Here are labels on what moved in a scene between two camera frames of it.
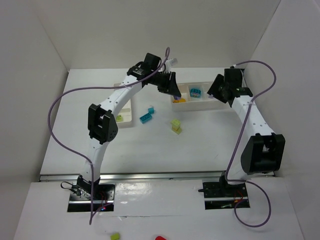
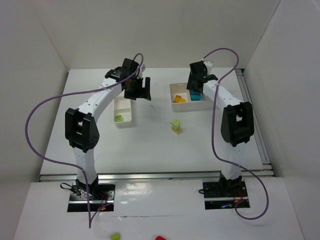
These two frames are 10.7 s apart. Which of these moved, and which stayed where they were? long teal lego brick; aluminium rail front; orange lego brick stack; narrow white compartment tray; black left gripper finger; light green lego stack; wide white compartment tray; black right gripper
Moved: black right gripper; black left gripper finger; long teal lego brick
Stayed: wide white compartment tray; orange lego brick stack; aluminium rail front; light green lego stack; narrow white compartment tray
